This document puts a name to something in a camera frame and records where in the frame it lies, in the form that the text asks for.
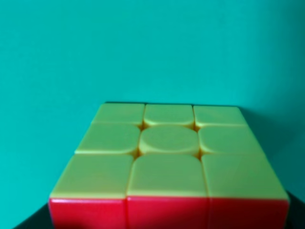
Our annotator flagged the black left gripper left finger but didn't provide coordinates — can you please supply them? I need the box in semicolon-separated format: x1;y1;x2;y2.
14;204;51;229

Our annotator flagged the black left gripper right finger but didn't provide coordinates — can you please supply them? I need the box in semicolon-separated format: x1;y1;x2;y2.
285;192;305;229

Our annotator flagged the colourful puzzle cube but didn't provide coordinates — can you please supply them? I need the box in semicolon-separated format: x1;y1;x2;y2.
48;103;290;229

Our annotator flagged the green table cloth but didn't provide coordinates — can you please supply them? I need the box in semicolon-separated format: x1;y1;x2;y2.
0;0;305;229

